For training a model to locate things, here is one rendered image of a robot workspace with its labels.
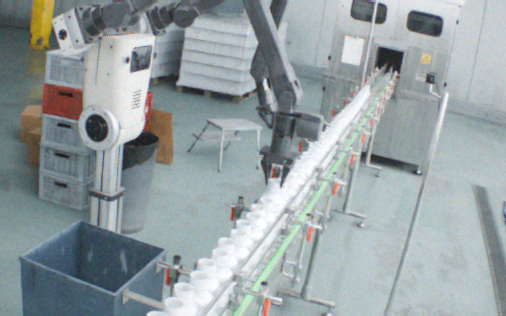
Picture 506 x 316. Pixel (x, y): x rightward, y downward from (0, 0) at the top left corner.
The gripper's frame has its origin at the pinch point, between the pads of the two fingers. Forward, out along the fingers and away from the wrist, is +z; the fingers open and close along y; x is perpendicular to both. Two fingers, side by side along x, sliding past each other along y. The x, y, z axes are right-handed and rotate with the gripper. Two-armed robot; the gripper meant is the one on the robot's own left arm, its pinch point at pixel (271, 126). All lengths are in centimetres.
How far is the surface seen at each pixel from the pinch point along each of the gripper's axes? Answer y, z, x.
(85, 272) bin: -75, 26, 46
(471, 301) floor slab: 133, 156, -77
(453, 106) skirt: 957, 156, -95
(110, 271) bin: -75, 26, 36
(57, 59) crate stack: 105, -52, 175
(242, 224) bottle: -88, 9, -16
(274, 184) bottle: -67, 5, -19
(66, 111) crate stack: 107, -15, 177
